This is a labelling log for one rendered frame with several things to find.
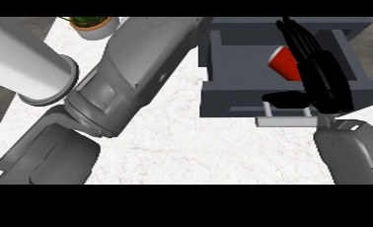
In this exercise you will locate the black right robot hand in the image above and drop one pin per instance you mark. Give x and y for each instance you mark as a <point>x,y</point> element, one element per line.
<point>326,79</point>

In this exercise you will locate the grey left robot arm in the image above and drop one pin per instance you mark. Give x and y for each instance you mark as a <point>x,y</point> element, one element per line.
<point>132,69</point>

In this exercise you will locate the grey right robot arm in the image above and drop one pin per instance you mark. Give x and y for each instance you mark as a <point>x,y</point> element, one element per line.
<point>347,152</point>

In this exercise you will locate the red can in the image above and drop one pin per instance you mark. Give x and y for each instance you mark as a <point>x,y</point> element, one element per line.
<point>286,63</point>

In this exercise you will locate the grey open drawer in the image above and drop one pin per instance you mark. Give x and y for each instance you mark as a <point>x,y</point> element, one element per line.
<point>242,60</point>

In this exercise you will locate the grey cabinet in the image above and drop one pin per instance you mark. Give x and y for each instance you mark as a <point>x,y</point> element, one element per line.
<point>248,23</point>

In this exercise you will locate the potted plant in white pot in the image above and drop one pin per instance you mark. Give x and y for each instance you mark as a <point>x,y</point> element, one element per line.
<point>95,27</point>

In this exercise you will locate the white cylinder with grey rim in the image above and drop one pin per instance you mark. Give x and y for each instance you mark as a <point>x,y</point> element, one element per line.
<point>28,66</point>

